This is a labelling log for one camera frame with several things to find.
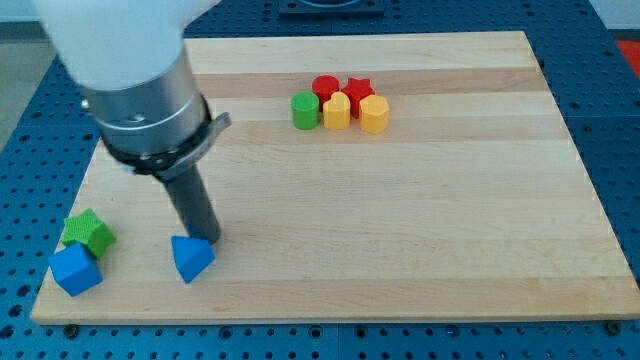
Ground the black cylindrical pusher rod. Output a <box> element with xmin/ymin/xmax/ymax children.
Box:
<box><xmin>163</xmin><ymin>165</ymin><xmax>221</xmax><ymax>245</ymax></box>

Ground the blue triangle block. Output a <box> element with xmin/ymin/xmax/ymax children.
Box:
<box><xmin>171</xmin><ymin>236</ymin><xmax>215</xmax><ymax>284</ymax></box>

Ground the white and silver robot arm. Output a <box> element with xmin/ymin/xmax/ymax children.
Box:
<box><xmin>33</xmin><ymin>0</ymin><xmax>231</xmax><ymax>243</ymax></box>

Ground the green star block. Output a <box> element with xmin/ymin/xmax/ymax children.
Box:
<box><xmin>61</xmin><ymin>208</ymin><xmax>116</xmax><ymax>259</ymax></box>

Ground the red star block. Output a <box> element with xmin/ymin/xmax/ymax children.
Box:
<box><xmin>341</xmin><ymin>77</ymin><xmax>376</xmax><ymax>119</ymax></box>

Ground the blue cube block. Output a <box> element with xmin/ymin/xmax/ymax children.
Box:
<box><xmin>48</xmin><ymin>243</ymin><xmax>103</xmax><ymax>297</ymax></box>

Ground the green cylinder block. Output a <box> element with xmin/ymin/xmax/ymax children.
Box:
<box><xmin>290</xmin><ymin>91</ymin><xmax>319</xmax><ymax>130</ymax></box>

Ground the yellow heart block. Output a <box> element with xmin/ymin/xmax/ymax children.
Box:
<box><xmin>323</xmin><ymin>91</ymin><xmax>351</xmax><ymax>130</ymax></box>

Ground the red cylinder block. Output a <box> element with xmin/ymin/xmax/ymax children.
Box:
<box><xmin>311</xmin><ymin>74</ymin><xmax>340</xmax><ymax>111</ymax></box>

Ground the yellow hexagon block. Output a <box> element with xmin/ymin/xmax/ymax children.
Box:
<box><xmin>360</xmin><ymin>95</ymin><xmax>390</xmax><ymax>134</ymax></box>

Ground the wooden board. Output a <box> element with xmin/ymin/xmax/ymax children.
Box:
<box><xmin>31</xmin><ymin>31</ymin><xmax>639</xmax><ymax>325</ymax></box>

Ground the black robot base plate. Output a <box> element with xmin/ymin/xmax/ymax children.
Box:
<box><xmin>278</xmin><ymin>0</ymin><xmax>385</xmax><ymax>19</ymax></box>

